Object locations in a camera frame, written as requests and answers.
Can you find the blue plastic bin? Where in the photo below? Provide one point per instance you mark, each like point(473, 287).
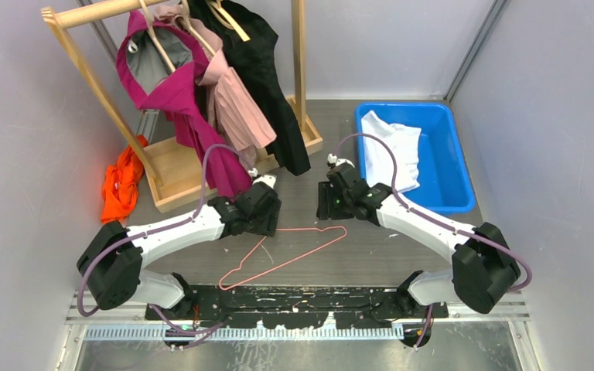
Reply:
point(445, 187)

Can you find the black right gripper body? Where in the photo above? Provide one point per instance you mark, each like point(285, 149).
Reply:
point(332, 205)

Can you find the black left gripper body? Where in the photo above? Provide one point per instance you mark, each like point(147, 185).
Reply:
point(264, 224)

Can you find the orange cloth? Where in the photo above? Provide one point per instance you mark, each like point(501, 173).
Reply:
point(120, 186)

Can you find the wooden hanger under magenta dress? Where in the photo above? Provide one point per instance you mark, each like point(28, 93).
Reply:
point(149, 19)

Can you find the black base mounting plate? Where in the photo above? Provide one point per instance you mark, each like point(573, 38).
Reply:
point(265, 313)

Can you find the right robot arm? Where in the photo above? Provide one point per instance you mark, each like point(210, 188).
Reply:
point(481, 270)

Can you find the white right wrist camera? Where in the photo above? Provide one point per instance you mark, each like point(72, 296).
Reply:
point(333, 161)

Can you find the magenta dress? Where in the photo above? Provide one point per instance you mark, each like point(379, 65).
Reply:
point(152, 86)

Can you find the white skirt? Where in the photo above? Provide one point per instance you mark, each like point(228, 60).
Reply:
point(397, 141)

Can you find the aluminium rail frame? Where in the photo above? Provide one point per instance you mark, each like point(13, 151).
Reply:
point(127, 322)

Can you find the wooden clothes rack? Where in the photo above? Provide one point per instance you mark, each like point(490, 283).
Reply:
point(173, 170)

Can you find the wooden hanger under pink garment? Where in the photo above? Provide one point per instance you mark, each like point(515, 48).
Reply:
point(187, 25)

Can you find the pink pleated garment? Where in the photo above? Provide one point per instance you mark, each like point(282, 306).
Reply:
point(229, 107)

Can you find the wooden hanger under black garment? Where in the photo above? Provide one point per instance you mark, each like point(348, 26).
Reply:
point(226, 19)

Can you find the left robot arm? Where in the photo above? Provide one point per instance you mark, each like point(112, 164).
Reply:
point(114, 265)

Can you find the black garment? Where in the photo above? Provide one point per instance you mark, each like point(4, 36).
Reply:
point(254, 62)

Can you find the pink wire hanger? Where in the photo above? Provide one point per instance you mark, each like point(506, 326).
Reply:
point(271, 254)

